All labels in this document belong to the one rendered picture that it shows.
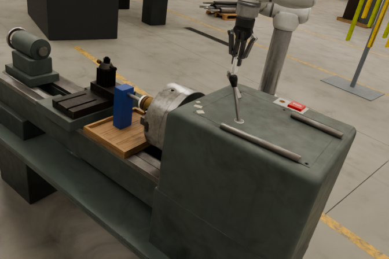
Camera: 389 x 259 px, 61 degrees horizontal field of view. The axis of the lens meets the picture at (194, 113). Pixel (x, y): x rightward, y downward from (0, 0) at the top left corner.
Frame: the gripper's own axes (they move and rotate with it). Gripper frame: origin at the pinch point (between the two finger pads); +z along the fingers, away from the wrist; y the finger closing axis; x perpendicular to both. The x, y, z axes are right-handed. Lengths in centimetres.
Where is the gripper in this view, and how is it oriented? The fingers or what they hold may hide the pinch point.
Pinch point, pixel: (235, 65)
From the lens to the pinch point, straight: 141.6
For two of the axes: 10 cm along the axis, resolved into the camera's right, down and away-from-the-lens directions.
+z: -1.5, 8.8, 4.6
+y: -8.0, -3.8, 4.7
